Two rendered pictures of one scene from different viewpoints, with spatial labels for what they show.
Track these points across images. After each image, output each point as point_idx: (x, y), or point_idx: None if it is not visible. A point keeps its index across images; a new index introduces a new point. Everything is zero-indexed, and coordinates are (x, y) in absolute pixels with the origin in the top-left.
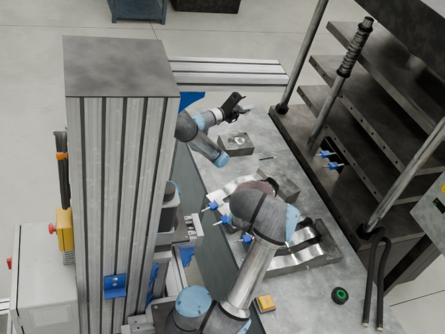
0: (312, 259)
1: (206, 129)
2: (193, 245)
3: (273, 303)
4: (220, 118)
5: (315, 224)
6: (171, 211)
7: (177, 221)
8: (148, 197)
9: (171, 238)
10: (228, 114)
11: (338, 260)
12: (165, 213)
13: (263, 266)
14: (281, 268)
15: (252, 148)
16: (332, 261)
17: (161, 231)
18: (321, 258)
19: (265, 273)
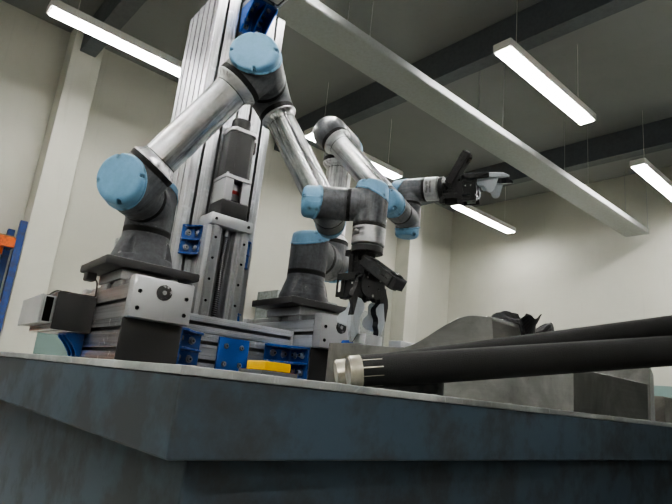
0: (440, 335)
1: (406, 191)
2: (309, 341)
3: (268, 361)
4: (431, 180)
5: (539, 316)
6: (228, 138)
7: (308, 290)
8: (198, 86)
9: (224, 187)
10: (456, 188)
11: (555, 390)
12: (225, 142)
13: (198, 96)
14: (364, 345)
15: (658, 400)
16: (528, 387)
17: (219, 174)
18: (471, 340)
19: (196, 108)
